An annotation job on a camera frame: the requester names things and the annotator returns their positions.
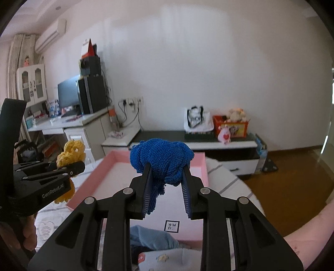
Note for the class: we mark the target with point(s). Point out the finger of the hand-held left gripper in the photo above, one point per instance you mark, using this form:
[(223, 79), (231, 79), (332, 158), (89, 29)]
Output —
[(52, 173)]

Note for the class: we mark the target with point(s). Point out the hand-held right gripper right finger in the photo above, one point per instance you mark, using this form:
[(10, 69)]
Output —
[(186, 192)]

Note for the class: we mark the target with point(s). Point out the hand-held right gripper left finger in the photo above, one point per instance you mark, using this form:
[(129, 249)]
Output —
[(147, 192)]

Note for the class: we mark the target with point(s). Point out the yellow knitted scrunchie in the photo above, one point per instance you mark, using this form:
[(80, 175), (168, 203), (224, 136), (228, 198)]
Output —
[(73, 152)]

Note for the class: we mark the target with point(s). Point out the blue knitted scrunchie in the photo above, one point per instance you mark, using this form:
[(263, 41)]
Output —
[(161, 159)]

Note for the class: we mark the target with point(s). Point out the pink box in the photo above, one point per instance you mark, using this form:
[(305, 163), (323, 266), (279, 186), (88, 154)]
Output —
[(112, 179)]

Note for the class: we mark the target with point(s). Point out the person's left hand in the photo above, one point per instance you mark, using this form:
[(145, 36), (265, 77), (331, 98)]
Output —
[(27, 232)]

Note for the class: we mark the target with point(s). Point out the black office chair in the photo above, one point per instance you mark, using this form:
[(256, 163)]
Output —
[(26, 153)]

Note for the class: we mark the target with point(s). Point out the light blue cloth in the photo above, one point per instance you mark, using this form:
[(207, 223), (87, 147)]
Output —
[(151, 235)]

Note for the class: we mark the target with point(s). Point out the white striped bed sheet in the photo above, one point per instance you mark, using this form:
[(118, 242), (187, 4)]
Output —
[(229, 182)]

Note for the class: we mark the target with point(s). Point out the white desk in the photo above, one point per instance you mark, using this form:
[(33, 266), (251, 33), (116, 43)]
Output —
[(86, 130)]

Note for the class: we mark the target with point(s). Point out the stack of books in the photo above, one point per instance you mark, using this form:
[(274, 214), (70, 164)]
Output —
[(36, 118)]

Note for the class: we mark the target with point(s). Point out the pink stationery item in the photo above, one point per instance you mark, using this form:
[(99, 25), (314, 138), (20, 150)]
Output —
[(73, 119)]

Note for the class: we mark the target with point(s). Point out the black white TV stand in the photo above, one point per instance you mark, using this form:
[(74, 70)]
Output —
[(161, 135)]

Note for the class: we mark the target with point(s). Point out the blue white cartons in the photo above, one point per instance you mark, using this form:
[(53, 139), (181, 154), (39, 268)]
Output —
[(54, 108)]

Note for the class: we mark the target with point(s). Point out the small floral pouch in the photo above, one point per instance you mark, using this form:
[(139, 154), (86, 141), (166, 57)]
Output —
[(116, 134)]

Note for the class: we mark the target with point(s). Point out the pink heart plush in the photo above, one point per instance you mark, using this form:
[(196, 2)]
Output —
[(224, 136)]

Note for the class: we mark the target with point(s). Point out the white printed cloth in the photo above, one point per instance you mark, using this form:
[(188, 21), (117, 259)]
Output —
[(169, 260)]

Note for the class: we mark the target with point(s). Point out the white tote bag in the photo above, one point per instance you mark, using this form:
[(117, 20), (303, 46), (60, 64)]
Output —
[(198, 122)]

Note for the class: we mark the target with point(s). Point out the red storage box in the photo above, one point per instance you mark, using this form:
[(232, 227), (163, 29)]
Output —
[(234, 130)]

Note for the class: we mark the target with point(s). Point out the black computer monitor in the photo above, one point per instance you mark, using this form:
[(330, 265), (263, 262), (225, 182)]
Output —
[(67, 93)]

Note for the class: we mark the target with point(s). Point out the orange white hanging item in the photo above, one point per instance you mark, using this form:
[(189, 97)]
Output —
[(112, 114)]

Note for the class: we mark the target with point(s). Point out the black floor scale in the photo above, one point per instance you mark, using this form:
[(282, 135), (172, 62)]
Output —
[(270, 166)]

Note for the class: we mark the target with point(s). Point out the black computer tower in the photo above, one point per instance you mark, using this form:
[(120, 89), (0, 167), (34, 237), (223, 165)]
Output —
[(94, 93)]

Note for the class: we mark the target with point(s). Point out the beige plush toy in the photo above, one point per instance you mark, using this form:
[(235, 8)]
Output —
[(236, 113)]

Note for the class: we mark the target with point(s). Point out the white glass-door cabinet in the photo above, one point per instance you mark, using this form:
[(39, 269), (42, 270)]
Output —
[(41, 70)]

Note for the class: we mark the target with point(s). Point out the black speaker box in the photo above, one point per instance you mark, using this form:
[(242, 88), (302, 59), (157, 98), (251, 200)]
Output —
[(92, 66)]

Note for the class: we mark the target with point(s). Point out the small pink doll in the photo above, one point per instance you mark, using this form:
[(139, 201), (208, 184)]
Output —
[(26, 60)]

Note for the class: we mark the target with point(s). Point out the beige curtain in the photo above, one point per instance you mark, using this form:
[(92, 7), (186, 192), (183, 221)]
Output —
[(15, 60)]

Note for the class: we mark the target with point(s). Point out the red white calendar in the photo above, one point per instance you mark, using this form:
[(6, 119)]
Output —
[(87, 48)]

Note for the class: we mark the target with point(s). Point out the white air conditioner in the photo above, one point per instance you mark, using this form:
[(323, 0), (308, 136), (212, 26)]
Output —
[(49, 37)]

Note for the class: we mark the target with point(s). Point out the white wall sockets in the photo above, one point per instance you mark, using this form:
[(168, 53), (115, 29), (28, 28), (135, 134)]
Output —
[(135, 99)]

